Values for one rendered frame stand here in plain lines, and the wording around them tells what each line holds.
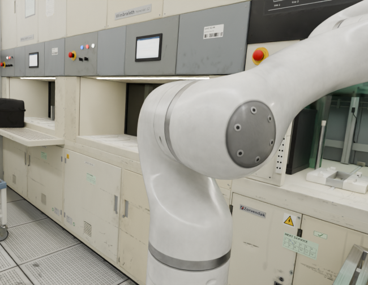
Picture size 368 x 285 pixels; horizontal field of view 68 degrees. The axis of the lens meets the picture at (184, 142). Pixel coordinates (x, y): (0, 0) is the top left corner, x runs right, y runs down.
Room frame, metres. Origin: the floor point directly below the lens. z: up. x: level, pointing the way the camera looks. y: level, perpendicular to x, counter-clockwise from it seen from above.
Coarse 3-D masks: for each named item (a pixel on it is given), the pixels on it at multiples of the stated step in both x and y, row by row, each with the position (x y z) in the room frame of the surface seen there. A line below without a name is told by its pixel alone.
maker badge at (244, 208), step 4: (240, 204) 1.08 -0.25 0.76; (240, 208) 1.08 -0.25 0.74; (244, 208) 1.06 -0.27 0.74; (248, 208) 1.05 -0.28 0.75; (252, 208) 1.04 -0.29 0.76; (248, 212) 1.05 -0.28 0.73; (252, 212) 1.04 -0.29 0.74; (256, 212) 1.03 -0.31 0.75; (260, 212) 1.02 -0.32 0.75; (264, 212) 1.01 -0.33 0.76; (260, 216) 1.02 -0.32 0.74; (264, 216) 1.01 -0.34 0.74
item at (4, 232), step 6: (0, 180) 1.96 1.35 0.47; (0, 186) 1.92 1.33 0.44; (6, 186) 1.95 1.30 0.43; (6, 204) 1.96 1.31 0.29; (0, 210) 2.01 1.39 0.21; (6, 210) 1.96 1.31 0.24; (0, 216) 1.93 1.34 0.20; (6, 216) 1.96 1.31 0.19; (6, 222) 1.96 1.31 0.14; (0, 228) 1.92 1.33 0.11; (6, 228) 1.95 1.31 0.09; (0, 234) 1.91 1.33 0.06; (6, 234) 1.95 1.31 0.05; (0, 240) 1.92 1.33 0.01
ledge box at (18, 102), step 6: (0, 102) 2.42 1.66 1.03; (6, 102) 2.46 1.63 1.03; (12, 102) 2.50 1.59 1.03; (18, 102) 2.53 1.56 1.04; (0, 108) 2.42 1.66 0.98; (6, 108) 2.46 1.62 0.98; (12, 108) 2.49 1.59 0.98; (18, 108) 2.53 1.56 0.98; (24, 108) 2.57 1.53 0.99; (0, 114) 2.42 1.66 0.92; (6, 114) 2.46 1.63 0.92; (12, 114) 2.49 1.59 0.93; (18, 114) 2.53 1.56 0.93; (0, 120) 2.42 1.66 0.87; (6, 120) 2.46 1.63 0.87; (12, 120) 2.50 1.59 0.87; (18, 120) 2.53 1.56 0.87; (0, 126) 2.43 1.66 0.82; (6, 126) 2.46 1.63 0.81; (12, 126) 2.50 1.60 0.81; (18, 126) 2.53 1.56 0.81
